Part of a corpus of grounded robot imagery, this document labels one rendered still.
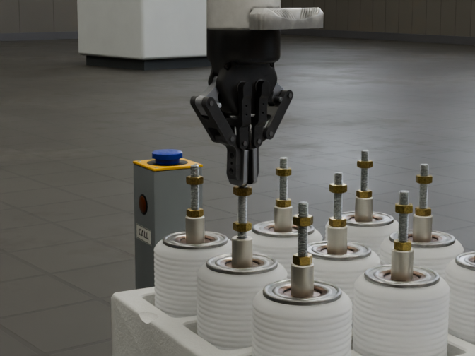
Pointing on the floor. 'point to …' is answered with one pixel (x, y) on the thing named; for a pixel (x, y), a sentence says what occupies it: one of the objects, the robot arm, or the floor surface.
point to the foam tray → (184, 331)
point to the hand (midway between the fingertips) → (242, 165)
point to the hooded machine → (143, 33)
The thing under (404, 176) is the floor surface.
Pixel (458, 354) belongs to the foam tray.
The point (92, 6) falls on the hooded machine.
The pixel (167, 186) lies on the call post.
